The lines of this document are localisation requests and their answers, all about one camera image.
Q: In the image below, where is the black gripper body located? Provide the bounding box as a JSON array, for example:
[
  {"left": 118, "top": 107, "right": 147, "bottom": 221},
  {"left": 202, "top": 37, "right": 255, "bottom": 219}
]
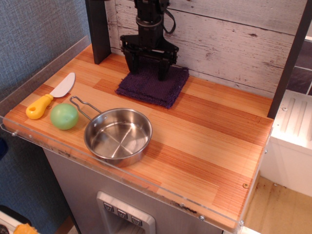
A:
[{"left": 120, "top": 25, "right": 179, "bottom": 64}]

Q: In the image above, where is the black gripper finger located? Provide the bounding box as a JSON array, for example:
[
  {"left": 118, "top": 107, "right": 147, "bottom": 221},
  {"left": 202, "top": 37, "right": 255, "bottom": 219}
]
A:
[
  {"left": 124, "top": 52, "right": 143, "bottom": 73},
  {"left": 158, "top": 58, "right": 173, "bottom": 81}
]

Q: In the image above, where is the purple towel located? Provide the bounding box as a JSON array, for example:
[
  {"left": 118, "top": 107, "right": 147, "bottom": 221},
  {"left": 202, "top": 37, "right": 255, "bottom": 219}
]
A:
[{"left": 116, "top": 58, "right": 189, "bottom": 109}]

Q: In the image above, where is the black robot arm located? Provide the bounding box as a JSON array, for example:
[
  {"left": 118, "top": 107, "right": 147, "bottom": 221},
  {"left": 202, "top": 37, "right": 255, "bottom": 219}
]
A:
[{"left": 120, "top": 0, "right": 179, "bottom": 80}]

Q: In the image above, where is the small stainless steel pan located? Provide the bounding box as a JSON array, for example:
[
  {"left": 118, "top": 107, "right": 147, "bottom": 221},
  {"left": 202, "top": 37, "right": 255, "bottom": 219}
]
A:
[{"left": 70, "top": 96, "right": 153, "bottom": 167}]

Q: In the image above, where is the green toy ball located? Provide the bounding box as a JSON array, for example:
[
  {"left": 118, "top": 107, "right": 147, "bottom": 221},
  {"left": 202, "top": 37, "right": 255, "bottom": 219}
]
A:
[{"left": 50, "top": 103, "right": 78, "bottom": 130}]

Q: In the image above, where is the clear acrylic left guard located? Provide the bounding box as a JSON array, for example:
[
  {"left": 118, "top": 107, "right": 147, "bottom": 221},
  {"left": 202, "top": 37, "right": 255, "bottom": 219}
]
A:
[{"left": 0, "top": 36, "right": 91, "bottom": 116}]

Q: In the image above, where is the grey toy fridge cabinet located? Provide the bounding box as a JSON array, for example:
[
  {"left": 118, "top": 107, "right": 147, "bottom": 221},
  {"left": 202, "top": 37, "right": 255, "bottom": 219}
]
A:
[{"left": 44, "top": 150, "right": 223, "bottom": 234}]

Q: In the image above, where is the silver dispenser button panel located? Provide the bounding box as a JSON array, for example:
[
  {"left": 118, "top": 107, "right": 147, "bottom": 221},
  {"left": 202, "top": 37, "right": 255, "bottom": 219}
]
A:
[{"left": 97, "top": 191, "right": 156, "bottom": 234}]

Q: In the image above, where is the orange object bottom left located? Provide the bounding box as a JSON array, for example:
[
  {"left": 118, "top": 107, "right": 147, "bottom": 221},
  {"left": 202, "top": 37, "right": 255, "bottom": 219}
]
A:
[{"left": 13, "top": 224, "right": 38, "bottom": 234}]

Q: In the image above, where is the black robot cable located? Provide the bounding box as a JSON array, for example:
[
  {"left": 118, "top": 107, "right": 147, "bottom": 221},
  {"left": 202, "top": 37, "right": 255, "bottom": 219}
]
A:
[{"left": 162, "top": 7, "right": 176, "bottom": 34}]

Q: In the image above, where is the dark left shelf post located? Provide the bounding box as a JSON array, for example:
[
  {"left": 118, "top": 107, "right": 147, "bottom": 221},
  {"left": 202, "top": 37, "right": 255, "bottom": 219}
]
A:
[{"left": 85, "top": 0, "right": 111, "bottom": 64}]

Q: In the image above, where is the dark shelf post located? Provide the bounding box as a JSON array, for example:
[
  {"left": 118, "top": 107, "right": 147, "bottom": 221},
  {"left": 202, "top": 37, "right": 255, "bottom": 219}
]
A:
[
  {"left": 85, "top": 0, "right": 111, "bottom": 64},
  {"left": 267, "top": 0, "right": 312, "bottom": 119}
]

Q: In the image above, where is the yellow handled toy knife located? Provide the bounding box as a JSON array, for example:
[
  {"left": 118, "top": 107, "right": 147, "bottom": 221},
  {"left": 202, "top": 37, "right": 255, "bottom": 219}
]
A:
[{"left": 26, "top": 72, "right": 76, "bottom": 119}]

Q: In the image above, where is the dark right shelf post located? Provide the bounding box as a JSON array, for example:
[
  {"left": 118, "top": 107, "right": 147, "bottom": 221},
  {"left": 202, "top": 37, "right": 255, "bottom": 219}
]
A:
[{"left": 267, "top": 0, "right": 312, "bottom": 119}]

